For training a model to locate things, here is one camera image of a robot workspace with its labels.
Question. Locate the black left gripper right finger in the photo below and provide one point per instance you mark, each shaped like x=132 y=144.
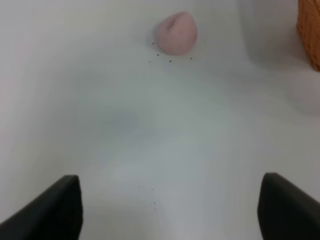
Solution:
x=285 y=212

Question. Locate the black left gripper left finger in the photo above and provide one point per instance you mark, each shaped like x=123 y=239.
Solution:
x=56 y=214

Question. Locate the pink peach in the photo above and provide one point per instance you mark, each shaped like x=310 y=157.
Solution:
x=177 y=34

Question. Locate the orange wicker basket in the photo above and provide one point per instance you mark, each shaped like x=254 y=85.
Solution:
x=308 y=28

